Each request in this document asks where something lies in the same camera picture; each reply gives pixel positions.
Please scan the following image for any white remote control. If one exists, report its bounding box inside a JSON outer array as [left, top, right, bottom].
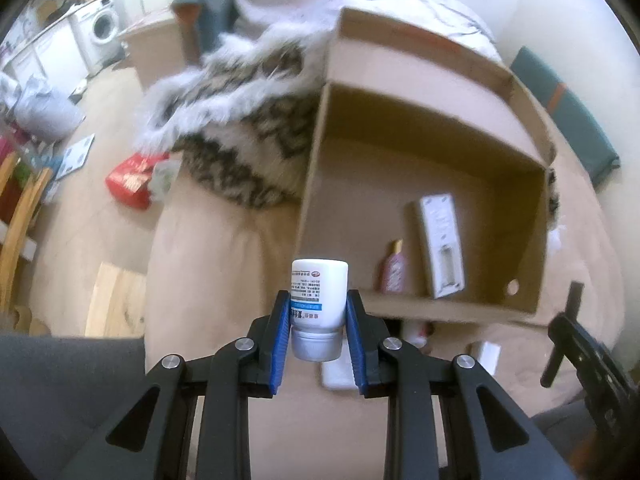
[[416, 194, 465, 299]]

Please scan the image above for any white paper sheet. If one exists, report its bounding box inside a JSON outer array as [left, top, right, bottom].
[[55, 134, 96, 181]]

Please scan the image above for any pink perfume bottle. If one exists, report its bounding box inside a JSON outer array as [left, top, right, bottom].
[[378, 240, 406, 294]]

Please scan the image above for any white blue-label medicine bottle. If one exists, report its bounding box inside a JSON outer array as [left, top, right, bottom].
[[290, 259, 348, 362]]

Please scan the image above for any brown cardboard box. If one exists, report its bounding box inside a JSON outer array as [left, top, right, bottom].
[[296, 8, 554, 323]]

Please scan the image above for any white washing machine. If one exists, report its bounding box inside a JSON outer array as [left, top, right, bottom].
[[68, 0, 122, 77]]

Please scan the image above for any white plastic bottle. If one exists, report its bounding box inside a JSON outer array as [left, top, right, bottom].
[[320, 351, 358, 391]]

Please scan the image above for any leopard fur blanket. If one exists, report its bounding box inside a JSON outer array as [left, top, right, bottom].
[[134, 23, 331, 209]]

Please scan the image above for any red plastic bag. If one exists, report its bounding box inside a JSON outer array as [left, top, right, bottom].
[[105, 153, 169, 210]]

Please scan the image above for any teal cushion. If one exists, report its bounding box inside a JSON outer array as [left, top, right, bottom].
[[511, 47, 620, 188]]

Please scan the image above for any wooden chair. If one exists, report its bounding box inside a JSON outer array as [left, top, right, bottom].
[[0, 167, 52, 313]]

